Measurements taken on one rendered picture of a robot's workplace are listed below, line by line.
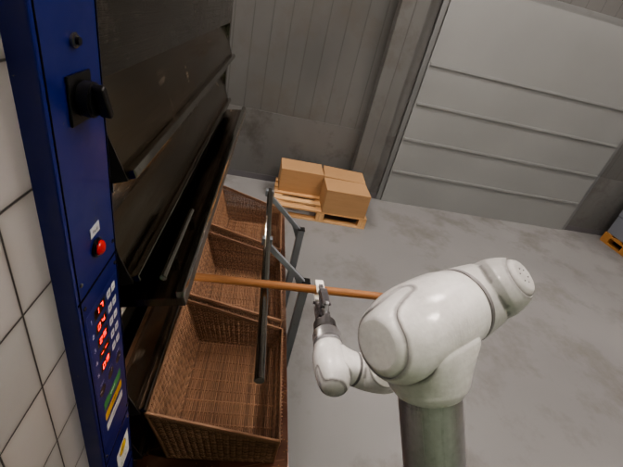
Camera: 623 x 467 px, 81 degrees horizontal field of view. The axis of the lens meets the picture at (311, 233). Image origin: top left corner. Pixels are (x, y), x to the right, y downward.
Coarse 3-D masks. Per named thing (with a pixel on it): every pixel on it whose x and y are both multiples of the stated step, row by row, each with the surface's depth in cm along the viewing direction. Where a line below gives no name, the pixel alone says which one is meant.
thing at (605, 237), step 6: (618, 222) 545; (612, 228) 554; (618, 228) 544; (606, 234) 559; (612, 234) 553; (618, 234) 543; (606, 240) 558; (612, 240) 556; (618, 240) 541; (612, 246) 549; (618, 252) 538
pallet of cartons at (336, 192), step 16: (288, 160) 453; (288, 176) 434; (304, 176) 436; (320, 176) 437; (336, 176) 442; (352, 176) 454; (288, 192) 443; (304, 192) 447; (320, 192) 449; (336, 192) 405; (352, 192) 413; (368, 192) 423; (304, 208) 416; (320, 208) 424; (336, 208) 417; (352, 208) 418; (336, 224) 428; (352, 224) 433
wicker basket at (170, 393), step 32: (192, 320) 171; (224, 320) 172; (256, 320) 174; (192, 352) 167; (224, 352) 176; (160, 384) 131; (192, 384) 159; (224, 384) 162; (256, 384) 165; (160, 416) 120; (192, 416) 147; (224, 416) 150; (256, 416) 153; (192, 448) 131; (224, 448) 132; (256, 448) 133
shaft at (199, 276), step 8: (200, 272) 127; (200, 280) 127; (208, 280) 127; (216, 280) 127; (224, 280) 128; (232, 280) 128; (240, 280) 129; (248, 280) 130; (256, 280) 130; (264, 280) 131; (272, 288) 132; (280, 288) 132; (288, 288) 132; (296, 288) 133; (304, 288) 133; (312, 288) 134; (328, 288) 135; (336, 288) 136; (344, 288) 137; (344, 296) 137; (352, 296) 137; (360, 296) 137; (368, 296) 138; (376, 296) 138
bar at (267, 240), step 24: (288, 216) 211; (264, 240) 160; (264, 264) 145; (288, 264) 170; (264, 288) 133; (264, 312) 123; (264, 336) 114; (288, 336) 195; (264, 360) 107; (288, 360) 205
